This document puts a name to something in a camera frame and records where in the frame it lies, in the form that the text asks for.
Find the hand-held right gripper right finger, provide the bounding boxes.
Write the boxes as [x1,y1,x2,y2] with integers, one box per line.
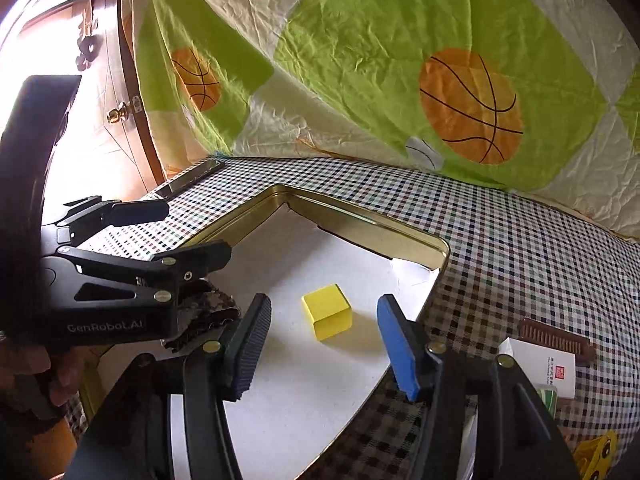
[377,294,581,480]

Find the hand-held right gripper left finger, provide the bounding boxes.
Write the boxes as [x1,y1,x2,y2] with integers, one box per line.
[65,292,273,480]

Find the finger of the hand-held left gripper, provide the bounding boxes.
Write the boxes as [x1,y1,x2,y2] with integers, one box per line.
[151,240,234,282]
[56,196,171,247]

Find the yellow block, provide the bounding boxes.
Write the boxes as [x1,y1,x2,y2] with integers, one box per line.
[301,283,353,342]

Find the golden tin box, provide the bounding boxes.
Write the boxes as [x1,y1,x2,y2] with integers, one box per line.
[80,184,451,480]

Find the yellow toy car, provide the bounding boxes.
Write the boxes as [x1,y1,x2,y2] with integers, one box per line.
[571,430,619,480]

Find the person's left hand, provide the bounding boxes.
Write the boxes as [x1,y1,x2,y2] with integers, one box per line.
[0,332,81,413]

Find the tin box lid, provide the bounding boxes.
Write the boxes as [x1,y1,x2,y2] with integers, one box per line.
[154,158,226,199]

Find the white paper liner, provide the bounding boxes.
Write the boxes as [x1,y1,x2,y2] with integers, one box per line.
[167,210,442,480]

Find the wooden door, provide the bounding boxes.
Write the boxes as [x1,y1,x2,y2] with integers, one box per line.
[0,0,168,201]

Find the white cardboard box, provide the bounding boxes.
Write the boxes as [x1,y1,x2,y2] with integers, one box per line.
[497,337,580,402]

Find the checkered bed sheet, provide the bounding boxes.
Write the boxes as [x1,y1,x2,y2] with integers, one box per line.
[42,156,640,480]

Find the green striped card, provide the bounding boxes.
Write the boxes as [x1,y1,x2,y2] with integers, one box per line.
[532,382,562,417]

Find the brown comb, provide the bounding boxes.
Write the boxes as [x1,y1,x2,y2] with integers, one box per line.
[516,317,597,364]

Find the basketball print quilt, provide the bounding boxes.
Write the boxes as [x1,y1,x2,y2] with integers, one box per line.
[120,0,640,238]

